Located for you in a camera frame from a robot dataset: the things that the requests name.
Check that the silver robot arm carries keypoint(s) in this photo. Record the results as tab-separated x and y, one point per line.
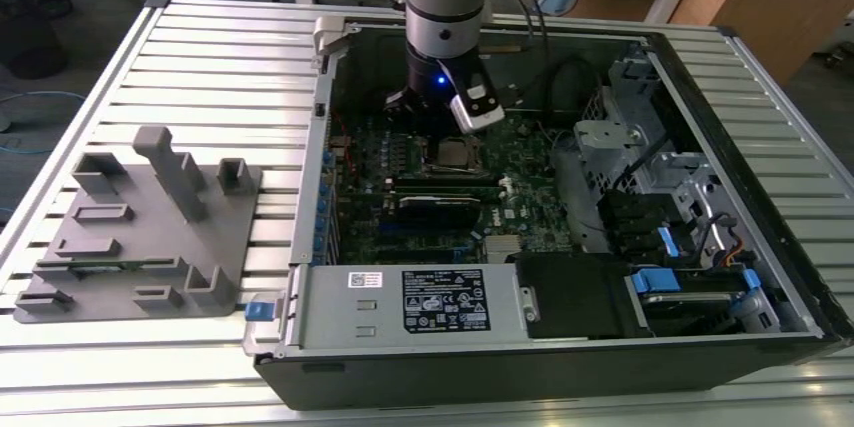
443	7

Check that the black waste bin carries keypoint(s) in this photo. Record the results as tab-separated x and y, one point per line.
36	54

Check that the blue case latch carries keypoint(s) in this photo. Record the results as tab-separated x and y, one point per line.
259	312

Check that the RAM slot white clips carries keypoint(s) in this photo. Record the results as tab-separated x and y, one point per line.
443	190

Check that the blue disk carrier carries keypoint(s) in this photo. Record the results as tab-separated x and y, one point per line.
653	281

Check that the small silver heat sink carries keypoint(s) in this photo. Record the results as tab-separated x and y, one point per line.
502	244

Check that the black plastic disk bay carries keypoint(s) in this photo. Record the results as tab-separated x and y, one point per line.
634	217

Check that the silver power supply unit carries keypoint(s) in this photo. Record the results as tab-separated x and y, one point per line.
320	307

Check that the CPU socket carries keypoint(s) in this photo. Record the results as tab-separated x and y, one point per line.
425	167

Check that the grey parts rack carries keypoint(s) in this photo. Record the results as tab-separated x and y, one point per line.
227	227

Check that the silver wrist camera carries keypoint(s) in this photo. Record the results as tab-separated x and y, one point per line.
477	114

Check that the green motherboard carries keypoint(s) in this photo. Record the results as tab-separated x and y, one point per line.
537	227

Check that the black PC case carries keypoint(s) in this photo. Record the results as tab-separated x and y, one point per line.
534	377

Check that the green RAM stick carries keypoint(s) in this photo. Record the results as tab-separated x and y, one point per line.
100	265

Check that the blue disk bay tab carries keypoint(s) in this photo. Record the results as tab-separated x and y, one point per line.
666	242

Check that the black graphics card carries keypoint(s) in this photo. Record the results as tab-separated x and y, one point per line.
437	212

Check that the silver drive cage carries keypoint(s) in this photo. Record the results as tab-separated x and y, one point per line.
597	134

